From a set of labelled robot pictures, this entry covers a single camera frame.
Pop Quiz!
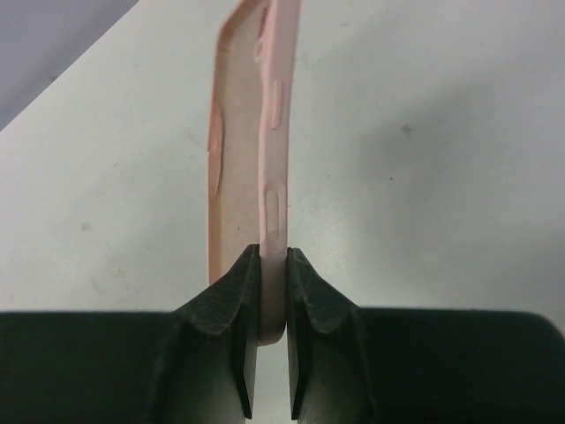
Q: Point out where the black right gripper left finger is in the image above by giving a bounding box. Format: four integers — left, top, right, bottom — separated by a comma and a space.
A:
1, 245, 260, 423

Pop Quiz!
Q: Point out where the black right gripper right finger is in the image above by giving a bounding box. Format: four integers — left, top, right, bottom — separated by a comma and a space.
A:
286, 248, 564, 423

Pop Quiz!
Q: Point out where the pink phone case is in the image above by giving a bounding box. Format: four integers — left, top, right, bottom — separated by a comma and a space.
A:
207, 1, 301, 345

